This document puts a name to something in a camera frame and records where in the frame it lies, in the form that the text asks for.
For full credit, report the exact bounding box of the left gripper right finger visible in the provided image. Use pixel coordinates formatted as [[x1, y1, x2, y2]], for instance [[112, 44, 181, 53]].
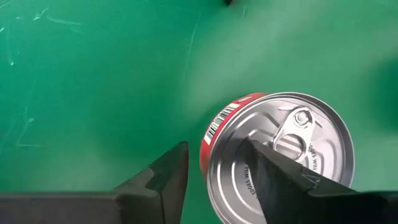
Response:
[[238, 138, 398, 224]]

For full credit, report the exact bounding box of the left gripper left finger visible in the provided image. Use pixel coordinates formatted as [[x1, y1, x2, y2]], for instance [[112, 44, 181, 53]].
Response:
[[0, 141, 190, 224]]

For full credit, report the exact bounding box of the red label can silver lid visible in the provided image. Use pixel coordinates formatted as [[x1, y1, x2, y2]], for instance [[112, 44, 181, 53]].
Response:
[[198, 91, 356, 224]]

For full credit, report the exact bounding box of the green table mat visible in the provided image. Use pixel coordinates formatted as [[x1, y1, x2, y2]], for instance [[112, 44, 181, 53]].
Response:
[[0, 0, 398, 224]]

